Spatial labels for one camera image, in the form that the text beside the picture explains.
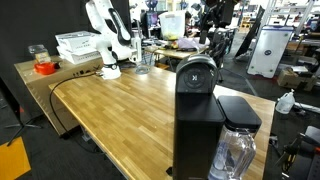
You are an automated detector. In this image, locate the brown cardboard box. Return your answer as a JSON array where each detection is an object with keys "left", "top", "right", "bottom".
[{"left": 276, "top": 66, "right": 318, "bottom": 92}]

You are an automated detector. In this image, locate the black clamp with orange tip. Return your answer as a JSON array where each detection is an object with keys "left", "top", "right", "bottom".
[{"left": 274, "top": 132, "right": 320, "bottom": 178}]

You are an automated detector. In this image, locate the grey black coffee machine lid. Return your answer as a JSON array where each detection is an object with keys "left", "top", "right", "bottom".
[{"left": 175, "top": 54, "right": 220, "bottom": 95}]

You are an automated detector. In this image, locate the light wooden cabinet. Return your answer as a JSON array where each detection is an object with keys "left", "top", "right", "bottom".
[{"left": 13, "top": 54, "right": 105, "bottom": 137}]

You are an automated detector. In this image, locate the red round object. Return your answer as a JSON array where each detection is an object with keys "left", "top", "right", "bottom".
[{"left": 33, "top": 61, "right": 61, "bottom": 76}]

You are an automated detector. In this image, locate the black coffee machine body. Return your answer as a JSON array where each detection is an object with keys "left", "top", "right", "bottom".
[{"left": 172, "top": 91, "right": 227, "bottom": 180}]

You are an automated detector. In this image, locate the white rolling panel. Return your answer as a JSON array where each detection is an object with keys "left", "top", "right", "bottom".
[{"left": 246, "top": 24, "right": 295, "bottom": 80}]

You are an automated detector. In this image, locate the black office chair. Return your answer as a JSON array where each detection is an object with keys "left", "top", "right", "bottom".
[{"left": 197, "top": 28, "right": 238, "bottom": 85}]

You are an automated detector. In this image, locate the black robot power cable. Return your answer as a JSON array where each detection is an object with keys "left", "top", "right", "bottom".
[{"left": 48, "top": 71, "right": 103, "bottom": 156}]

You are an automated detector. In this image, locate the translucent plastic storage bin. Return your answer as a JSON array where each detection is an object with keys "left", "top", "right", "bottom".
[{"left": 158, "top": 9, "right": 187, "bottom": 42}]

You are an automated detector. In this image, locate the small clear round dish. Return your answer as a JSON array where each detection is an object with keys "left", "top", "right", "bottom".
[{"left": 134, "top": 64, "right": 151, "bottom": 76}]

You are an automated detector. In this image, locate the orange floor mat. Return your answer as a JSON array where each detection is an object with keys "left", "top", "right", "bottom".
[{"left": 0, "top": 136, "right": 32, "bottom": 180}]

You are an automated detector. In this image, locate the black leaning panel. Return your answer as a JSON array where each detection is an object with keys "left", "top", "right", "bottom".
[{"left": 234, "top": 4, "right": 266, "bottom": 60}]

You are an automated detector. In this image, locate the black water tank lid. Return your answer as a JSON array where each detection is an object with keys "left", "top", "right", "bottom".
[{"left": 217, "top": 95, "right": 263, "bottom": 134}]

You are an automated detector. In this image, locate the clear plastic water tank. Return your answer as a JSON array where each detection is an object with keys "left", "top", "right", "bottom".
[{"left": 207, "top": 124, "right": 258, "bottom": 180}]

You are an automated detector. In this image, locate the pale purple bag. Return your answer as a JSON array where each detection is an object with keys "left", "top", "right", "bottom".
[{"left": 176, "top": 36, "right": 211, "bottom": 51}]

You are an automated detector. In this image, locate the wooden background table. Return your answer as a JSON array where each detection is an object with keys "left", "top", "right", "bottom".
[{"left": 144, "top": 44, "right": 210, "bottom": 73}]

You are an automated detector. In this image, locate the white flat cardboard box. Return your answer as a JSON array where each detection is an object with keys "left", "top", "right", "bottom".
[
  {"left": 54, "top": 30, "right": 101, "bottom": 53},
  {"left": 56, "top": 45, "right": 102, "bottom": 65}
]

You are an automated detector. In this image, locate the white plastic jug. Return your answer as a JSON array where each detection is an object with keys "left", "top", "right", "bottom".
[{"left": 274, "top": 88, "right": 297, "bottom": 116}]

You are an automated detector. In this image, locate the black tripod stand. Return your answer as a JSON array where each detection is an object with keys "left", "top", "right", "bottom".
[{"left": 4, "top": 106, "right": 43, "bottom": 148}]

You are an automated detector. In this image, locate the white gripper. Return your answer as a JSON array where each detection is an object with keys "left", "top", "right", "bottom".
[{"left": 130, "top": 35, "right": 143, "bottom": 65}]

